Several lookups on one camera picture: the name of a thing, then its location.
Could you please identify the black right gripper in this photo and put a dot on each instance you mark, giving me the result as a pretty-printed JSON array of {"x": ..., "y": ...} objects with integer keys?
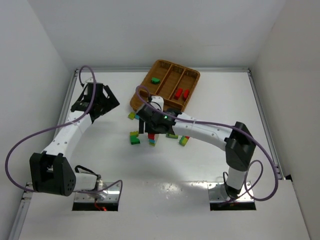
[{"x": 145, "y": 122}]

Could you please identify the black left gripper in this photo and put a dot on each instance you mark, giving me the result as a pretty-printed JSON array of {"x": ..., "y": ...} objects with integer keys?
[{"x": 100, "y": 103}]

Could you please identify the red top lego stack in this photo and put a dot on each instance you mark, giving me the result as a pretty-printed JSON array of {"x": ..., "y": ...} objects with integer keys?
[{"x": 153, "y": 136}]

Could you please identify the small red lego brick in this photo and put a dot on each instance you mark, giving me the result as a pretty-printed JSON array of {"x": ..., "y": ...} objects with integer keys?
[{"x": 186, "y": 94}]

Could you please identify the cyan lime lego stack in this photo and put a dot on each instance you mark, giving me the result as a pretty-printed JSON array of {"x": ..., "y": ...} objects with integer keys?
[{"x": 152, "y": 142}]

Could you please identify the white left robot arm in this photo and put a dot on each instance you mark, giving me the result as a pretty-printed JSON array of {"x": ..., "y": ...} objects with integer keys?
[{"x": 51, "y": 172}]

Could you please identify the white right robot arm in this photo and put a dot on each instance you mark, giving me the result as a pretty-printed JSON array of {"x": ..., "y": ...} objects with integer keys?
[{"x": 237, "y": 147}]

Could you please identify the green yellow notched lego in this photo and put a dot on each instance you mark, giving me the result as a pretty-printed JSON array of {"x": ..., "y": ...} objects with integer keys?
[{"x": 134, "y": 138}]

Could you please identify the lime green small lego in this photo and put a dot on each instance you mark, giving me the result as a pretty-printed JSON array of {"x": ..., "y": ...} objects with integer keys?
[{"x": 132, "y": 115}]

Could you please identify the green lime lego pair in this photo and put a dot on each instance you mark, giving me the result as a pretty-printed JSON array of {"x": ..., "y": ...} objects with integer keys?
[{"x": 172, "y": 136}]

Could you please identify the lime red green lego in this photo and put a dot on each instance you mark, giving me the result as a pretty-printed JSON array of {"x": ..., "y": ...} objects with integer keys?
[{"x": 183, "y": 140}]

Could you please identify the green lego in tray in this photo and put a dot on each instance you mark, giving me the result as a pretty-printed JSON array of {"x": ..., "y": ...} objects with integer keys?
[{"x": 155, "y": 80}]

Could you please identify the brown wicker divided tray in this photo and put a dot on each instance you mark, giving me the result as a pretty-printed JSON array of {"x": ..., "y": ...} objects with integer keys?
[{"x": 172, "y": 76}]

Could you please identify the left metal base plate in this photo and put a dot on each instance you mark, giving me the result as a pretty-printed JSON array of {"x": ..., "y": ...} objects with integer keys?
[{"x": 110, "y": 193}]

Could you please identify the metal base plate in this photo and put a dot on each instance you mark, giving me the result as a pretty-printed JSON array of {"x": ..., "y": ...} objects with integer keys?
[
  {"x": 110, "y": 193},
  {"x": 219, "y": 193}
]

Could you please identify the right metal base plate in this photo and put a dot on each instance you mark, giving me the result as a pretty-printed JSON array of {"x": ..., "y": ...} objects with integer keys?
[{"x": 219, "y": 193}]

